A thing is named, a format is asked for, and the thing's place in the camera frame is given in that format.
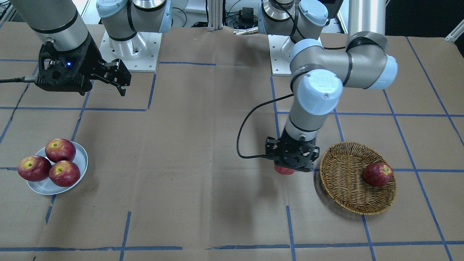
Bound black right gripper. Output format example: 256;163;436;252
35;34;132;96

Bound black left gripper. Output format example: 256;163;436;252
265;136;320;172

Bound red yellow carried apple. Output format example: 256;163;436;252
274;165;295;175

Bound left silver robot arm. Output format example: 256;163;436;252
258;0;398;172

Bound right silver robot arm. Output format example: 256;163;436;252
11;0;171;96

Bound woven wicker basket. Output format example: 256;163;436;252
319;141;397;215

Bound red apple in basket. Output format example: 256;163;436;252
363;162;393;188

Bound red apple plate back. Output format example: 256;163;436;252
45;138;76;162

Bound red apple plate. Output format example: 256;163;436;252
49;161;81;187
45;138;76;162
17;155;52;182

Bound red apple plate front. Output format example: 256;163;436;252
49;161;81;187

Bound light blue plate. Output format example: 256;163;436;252
28;142;88;195

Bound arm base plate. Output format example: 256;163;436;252
268;35;295;76
99;32;163;73

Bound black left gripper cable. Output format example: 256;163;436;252
237;93;295;160

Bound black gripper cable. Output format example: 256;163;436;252
0;76;38;84
237;93;295;160

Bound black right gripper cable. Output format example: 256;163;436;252
0;76;38;84

